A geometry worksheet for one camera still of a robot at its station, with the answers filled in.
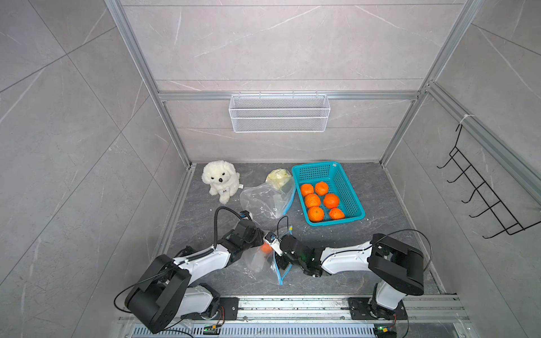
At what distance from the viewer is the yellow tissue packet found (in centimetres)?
109

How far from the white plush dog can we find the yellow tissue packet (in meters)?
0.19

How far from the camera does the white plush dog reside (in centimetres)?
92
